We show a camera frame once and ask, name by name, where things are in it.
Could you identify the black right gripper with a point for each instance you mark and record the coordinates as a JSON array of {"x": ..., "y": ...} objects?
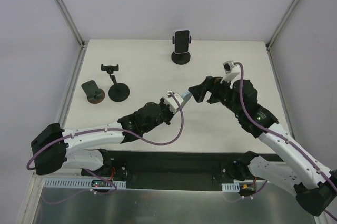
[{"x": 213, "y": 91}]

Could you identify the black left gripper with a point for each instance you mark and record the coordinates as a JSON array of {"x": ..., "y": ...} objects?
[{"x": 165, "y": 110}]

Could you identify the blue case smartphone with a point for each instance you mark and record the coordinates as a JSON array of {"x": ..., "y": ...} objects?
[{"x": 185, "y": 96}]

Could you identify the black round base phone stand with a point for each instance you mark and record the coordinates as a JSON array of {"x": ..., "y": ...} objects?
[{"x": 119, "y": 91}]

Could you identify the lilac case smartphone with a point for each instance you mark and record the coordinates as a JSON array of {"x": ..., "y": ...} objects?
[{"x": 181, "y": 41}]

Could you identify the wooden base phone stand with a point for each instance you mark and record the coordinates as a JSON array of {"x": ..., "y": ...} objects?
[{"x": 93, "y": 93}]

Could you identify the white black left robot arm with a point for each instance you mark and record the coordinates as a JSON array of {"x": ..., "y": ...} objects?
[{"x": 55, "y": 148}]

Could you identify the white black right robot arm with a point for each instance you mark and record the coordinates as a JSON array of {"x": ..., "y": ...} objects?
[{"x": 312, "y": 183}]

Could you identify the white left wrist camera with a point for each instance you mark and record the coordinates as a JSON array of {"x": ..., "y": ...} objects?
[{"x": 174, "y": 101}]

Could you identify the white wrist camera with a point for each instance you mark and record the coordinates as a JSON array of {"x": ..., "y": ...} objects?
[
  {"x": 174, "y": 101},
  {"x": 231, "y": 71}
]

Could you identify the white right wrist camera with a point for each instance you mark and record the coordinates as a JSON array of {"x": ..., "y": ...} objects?
[{"x": 231, "y": 71}]

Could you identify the right white cable duct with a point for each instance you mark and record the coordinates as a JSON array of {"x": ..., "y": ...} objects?
[{"x": 237, "y": 186}]

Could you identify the white cable duct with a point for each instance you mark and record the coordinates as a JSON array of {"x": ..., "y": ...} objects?
[
  {"x": 78, "y": 183},
  {"x": 237, "y": 186}
]

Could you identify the left white cable duct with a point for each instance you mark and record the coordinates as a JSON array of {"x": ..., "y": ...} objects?
[{"x": 78, "y": 183}]

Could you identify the left aluminium frame rail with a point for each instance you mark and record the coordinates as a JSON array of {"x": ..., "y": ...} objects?
[{"x": 30, "y": 206}]

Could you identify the aluminium frame rail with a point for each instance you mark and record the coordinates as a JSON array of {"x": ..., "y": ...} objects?
[
  {"x": 290, "y": 10},
  {"x": 30, "y": 206}
]

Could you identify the right aluminium frame rail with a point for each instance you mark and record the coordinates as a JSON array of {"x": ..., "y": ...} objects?
[{"x": 290, "y": 10}]

